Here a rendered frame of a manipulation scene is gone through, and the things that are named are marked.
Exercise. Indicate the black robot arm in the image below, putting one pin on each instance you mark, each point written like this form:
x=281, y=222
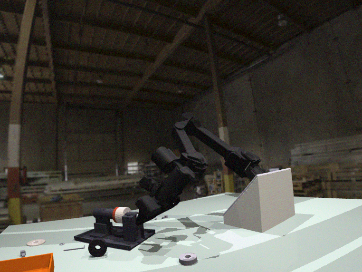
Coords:
x=191, y=165

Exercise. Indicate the orange rectangular tray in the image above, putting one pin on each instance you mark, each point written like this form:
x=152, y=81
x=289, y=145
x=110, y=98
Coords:
x=38, y=263

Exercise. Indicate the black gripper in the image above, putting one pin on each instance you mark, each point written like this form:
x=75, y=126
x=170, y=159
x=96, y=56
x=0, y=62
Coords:
x=165, y=197

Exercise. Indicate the black rubber ring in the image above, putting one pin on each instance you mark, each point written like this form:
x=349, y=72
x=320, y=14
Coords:
x=97, y=252

